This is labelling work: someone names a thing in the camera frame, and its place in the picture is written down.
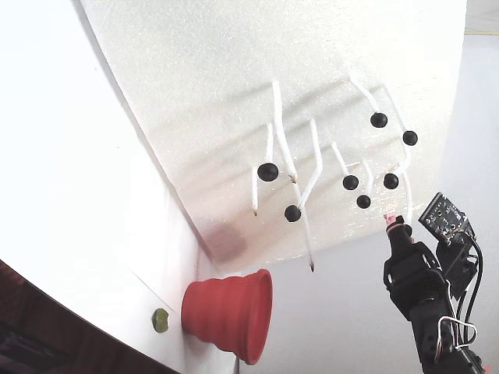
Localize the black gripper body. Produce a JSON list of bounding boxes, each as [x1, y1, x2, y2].
[[381, 241, 453, 320]]

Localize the red collapsible silicone cup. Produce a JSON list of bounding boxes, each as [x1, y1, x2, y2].
[[180, 268, 274, 366]]

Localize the white pipe cleaner stem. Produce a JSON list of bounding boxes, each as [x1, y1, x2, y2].
[[249, 168, 259, 217], [393, 143, 413, 176], [401, 171, 415, 221], [292, 181, 317, 273], [330, 142, 352, 177], [298, 118, 324, 211], [361, 158, 375, 196], [384, 85, 409, 132], [349, 76, 379, 115], [265, 122, 274, 164], [271, 79, 299, 184]]

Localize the white paper sheet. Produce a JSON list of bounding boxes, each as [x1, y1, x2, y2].
[[77, 202, 203, 332]]

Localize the small green leaf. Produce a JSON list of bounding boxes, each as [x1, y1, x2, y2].
[[151, 308, 170, 334]]

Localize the white sparkly foam board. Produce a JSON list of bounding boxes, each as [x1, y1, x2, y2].
[[77, 0, 468, 276]]

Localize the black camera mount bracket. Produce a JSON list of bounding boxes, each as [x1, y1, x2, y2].
[[435, 233, 479, 295]]

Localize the black camera cable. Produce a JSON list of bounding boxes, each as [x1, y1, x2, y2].
[[455, 235, 485, 344], [454, 286, 469, 344]]

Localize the white red servo wires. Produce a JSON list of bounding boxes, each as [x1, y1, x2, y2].
[[434, 286, 480, 359]]

